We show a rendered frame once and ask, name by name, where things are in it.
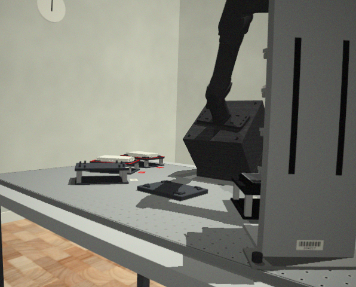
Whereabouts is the grey tower with black slots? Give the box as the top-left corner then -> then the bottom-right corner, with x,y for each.
243,0 -> 356,257

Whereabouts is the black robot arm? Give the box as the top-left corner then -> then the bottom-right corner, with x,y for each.
197,0 -> 269,129

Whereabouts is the black cylinder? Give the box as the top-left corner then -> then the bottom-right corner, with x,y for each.
251,251 -> 263,264

